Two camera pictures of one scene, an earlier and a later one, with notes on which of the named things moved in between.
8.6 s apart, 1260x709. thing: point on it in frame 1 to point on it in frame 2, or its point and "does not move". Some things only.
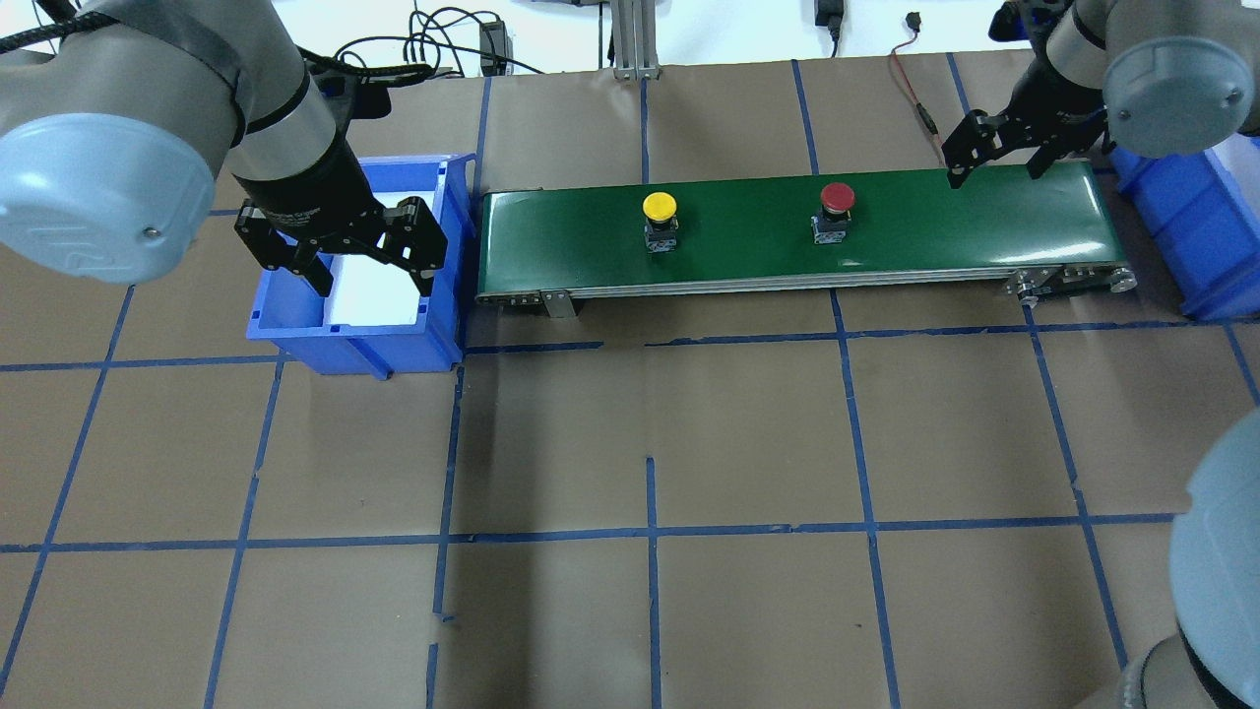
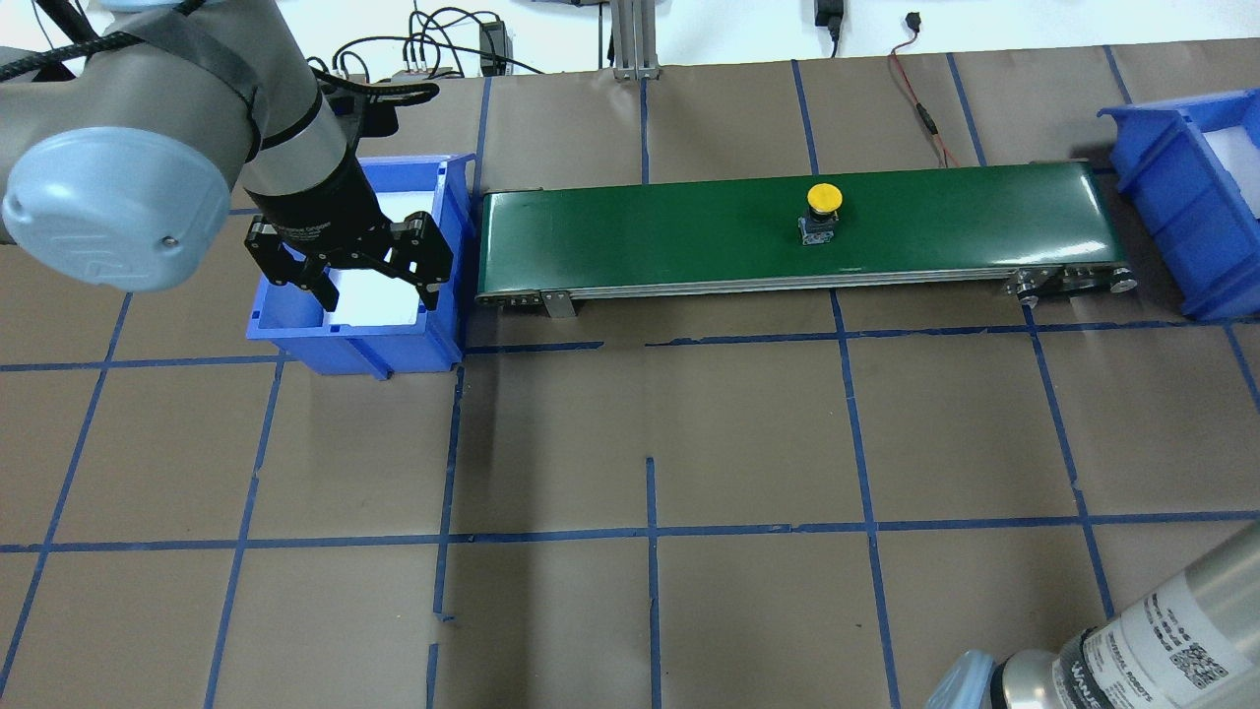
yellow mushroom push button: x=661 y=223 to x=818 y=225
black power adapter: x=496 y=48 does not move
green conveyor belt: x=1038 y=238 does not move
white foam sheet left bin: x=367 y=290 does not move
